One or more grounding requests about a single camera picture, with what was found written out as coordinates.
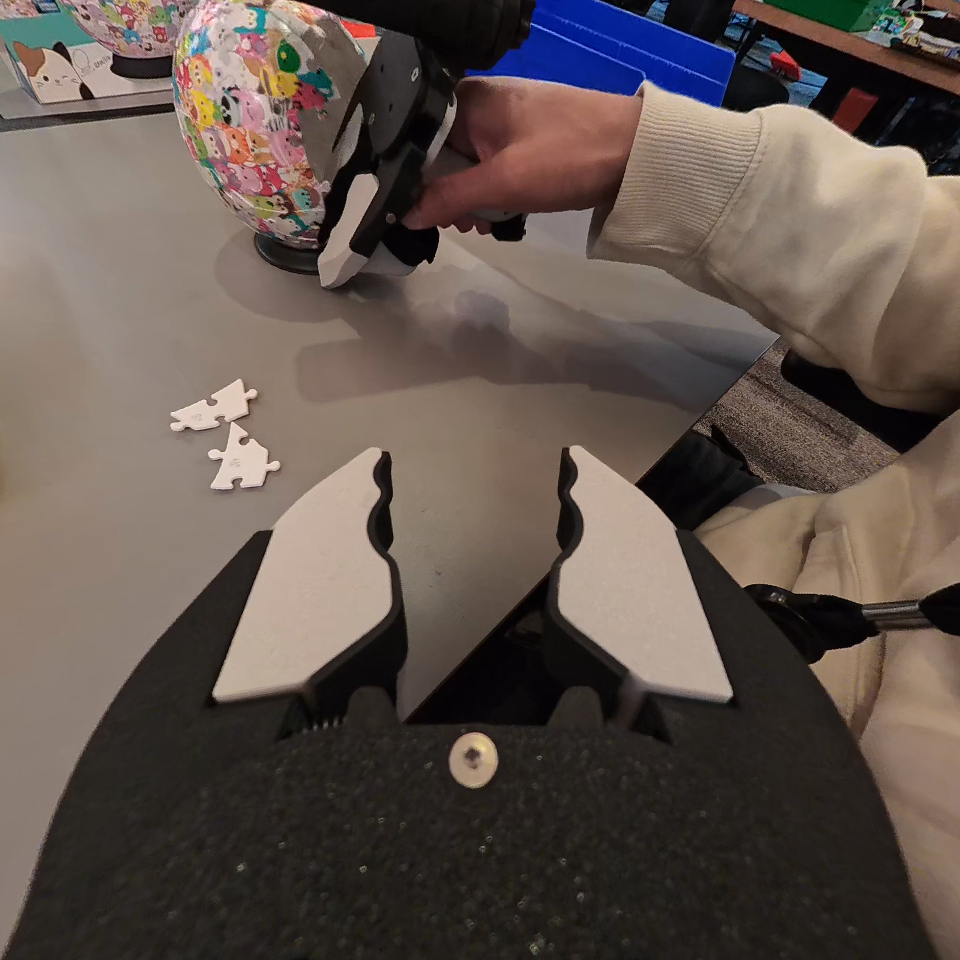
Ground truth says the wooden desk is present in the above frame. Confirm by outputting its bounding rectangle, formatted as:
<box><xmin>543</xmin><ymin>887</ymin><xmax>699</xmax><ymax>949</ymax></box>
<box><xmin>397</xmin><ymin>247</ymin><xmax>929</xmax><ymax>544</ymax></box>
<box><xmin>735</xmin><ymin>0</ymin><xmax>960</xmax><ymax>99</ymax></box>

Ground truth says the white puzzle piece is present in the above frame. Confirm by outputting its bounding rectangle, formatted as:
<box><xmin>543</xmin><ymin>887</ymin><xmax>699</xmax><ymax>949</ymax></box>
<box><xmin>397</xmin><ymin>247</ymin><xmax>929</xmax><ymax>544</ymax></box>
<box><xmin>170</xmin><ymin>378</ymin><xmax>259</xmax><ymax>435</ymax></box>
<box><xmin>207</xmin><ymin>423</ymin><xmax>283</xmax><ymax>493</ymax></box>

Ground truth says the colourful puzzle ball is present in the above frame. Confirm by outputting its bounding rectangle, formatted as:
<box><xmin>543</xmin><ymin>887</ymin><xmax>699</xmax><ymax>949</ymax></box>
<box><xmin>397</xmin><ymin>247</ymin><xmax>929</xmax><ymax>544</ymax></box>
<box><xmin>173</xmin><ymin>0</ymin><xmax>379</xmax><ymax>250</ymax></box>

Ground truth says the black lanyard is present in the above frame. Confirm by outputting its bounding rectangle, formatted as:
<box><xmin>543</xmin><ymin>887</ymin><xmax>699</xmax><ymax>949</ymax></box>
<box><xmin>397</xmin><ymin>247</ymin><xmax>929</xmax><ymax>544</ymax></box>
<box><xmin>746</xmin><ymin>582</ymin><xmax>960</xmax><ymax>666</ymax></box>

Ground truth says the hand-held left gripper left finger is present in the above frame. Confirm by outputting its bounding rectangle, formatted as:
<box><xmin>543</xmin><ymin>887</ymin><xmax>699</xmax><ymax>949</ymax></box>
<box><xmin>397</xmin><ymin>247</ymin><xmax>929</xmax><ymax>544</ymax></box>
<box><xmin>213</xmin><ymin>446</ymin><xmax>409</xmax><ymax>706</ymax></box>

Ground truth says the blue plastic bin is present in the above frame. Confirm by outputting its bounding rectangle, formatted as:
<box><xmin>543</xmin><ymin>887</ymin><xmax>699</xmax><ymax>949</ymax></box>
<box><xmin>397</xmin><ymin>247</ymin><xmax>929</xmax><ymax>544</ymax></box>
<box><xmin>477</xmin><ymin>0</ymin><xmax>739</xmax><ymax>106</ymax></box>

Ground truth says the person's right forearm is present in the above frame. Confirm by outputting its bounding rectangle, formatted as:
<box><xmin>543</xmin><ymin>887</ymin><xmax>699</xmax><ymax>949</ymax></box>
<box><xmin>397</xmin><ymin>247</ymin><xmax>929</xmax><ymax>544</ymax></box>
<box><xmin>588</xmin><ymin>83</ymin><xmax>960</xmax><ymax>415</ymax></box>

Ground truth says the beige hoodie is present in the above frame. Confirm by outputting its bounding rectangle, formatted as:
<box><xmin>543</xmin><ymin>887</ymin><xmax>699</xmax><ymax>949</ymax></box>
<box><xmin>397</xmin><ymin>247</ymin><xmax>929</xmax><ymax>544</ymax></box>
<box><xmin>698</xmin><ymin>450</ymin><xmax>960</xmax><ymax>960</ymax></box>

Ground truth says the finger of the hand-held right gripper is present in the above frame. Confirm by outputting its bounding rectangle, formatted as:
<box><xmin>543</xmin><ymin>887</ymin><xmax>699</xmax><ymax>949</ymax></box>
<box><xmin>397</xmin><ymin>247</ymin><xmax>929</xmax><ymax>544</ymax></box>
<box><xmin>323</xmin><ymin>93</ymin><xmax>373</xmax><ymax>226</ymax></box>
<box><xmin>317</xmin><ymin>143</ymin><xmax>439</xmax><ymax>291</ymax></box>

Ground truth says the person's right hand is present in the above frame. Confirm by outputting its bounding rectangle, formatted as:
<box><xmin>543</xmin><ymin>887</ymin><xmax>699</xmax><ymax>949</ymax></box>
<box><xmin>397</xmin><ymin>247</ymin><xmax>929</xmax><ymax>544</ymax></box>
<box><xmin>399</xmin><ymin>75</ymin><xmax>646</xmax><ymax>241</ymax></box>

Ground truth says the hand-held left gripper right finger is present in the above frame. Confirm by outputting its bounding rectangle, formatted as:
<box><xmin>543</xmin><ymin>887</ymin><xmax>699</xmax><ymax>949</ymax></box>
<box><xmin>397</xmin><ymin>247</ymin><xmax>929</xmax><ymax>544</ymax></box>
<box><xmin>543</xmin><ymin>446</ymin><xmax>736</xmax><ymax>706</ymax></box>

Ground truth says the puzzle box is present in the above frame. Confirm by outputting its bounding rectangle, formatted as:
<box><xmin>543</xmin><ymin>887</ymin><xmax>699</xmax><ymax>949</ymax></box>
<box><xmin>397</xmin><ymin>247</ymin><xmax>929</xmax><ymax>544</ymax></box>
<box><xmin>0</xmin><ymin>0</ymin><xmax>199</xmax><ymax>106</ymax></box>

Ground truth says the black ball stand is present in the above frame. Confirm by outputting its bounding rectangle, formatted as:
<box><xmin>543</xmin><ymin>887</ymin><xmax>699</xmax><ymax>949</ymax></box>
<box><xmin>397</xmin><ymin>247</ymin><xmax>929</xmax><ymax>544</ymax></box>
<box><xmin>252</xmin><ymin>225</ymin><xmax>325</xmax><ymax>277</ymax></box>

